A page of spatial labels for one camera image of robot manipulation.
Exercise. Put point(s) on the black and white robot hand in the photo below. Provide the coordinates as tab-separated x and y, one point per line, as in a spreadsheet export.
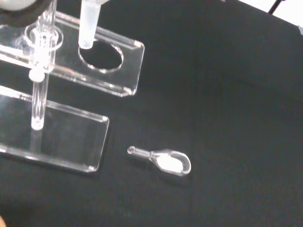
14	16

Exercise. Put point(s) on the clear acrylic funnel stand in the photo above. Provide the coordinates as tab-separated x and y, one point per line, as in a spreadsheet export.
71	71

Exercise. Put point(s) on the black bench cloth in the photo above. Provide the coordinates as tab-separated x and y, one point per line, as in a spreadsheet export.
213	118

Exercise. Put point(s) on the black tripod leg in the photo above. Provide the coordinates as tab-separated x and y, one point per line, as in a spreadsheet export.
275	6

